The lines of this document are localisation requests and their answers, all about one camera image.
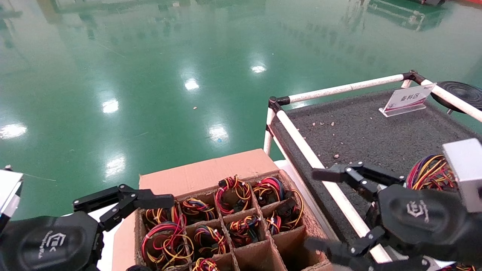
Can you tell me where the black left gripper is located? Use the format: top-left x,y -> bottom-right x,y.
0,184 -> 176,271

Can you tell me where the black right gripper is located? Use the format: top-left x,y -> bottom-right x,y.
303,161 -> 482,271

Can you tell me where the brown cardboard box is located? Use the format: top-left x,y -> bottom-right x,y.
112,149 -> 343,271

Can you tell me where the white-railed cart with mat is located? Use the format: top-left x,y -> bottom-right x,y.
271,88 -> 482,241

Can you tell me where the cardboard divider insert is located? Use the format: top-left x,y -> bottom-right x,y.
136,171 -> 334,271

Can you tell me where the clear acrylic sign holder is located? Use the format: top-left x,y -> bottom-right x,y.
378,83 -> 437,117

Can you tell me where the black pipe corner connector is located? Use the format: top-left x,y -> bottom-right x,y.
402,70 -> 427,85
268,96 -> 290,113

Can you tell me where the black round disc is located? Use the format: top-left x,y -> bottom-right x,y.
430,81 -> 482,113

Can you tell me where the long white frame pipe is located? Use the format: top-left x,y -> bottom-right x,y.
277,110 -> 394,264

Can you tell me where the white frame leg pipe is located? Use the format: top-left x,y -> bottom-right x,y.
264,108 -> 276,155

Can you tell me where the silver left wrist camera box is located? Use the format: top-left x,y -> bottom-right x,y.
0,169 -> 24,227

